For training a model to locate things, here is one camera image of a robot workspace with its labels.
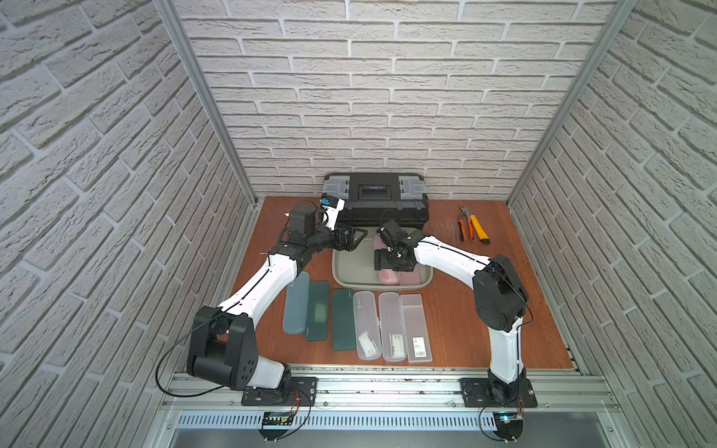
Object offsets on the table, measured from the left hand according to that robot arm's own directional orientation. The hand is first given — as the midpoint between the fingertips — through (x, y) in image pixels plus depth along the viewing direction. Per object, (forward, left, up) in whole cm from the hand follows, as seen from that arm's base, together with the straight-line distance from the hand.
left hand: (360, 226), depth 80 cm
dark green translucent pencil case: (-22, +13, -23) cm, 35 cm away
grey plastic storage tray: (-1, +2, -23) cm, 23 cm away
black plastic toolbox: (+20, -5, -8) cm, 22 cm away
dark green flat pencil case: (-21, +5, -24) cm, 32 cm away
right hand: (-1, -10, -18) cm, 21 cm away
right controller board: (-47, -39, -25) cm, 66 cm away
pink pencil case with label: (-7, -9, -18) cm, 21 cm away
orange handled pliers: (+25, -45, -21) cm, 56 cm away
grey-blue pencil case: (-14, +21, -24) cm, 34 cm away
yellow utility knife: (+16, -49, -22) cm, 56 cm away
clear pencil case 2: (-22, -10, -23) cm, 33 cm away
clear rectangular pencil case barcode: (-26, -17, -22) cm, 38 cm away
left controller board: (-44, +22, -27) cm, 57 cm away
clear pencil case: (-21, -2, -24) cm, 32 cm away
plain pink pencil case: (-6, -17, -19) cm, 27 cm away
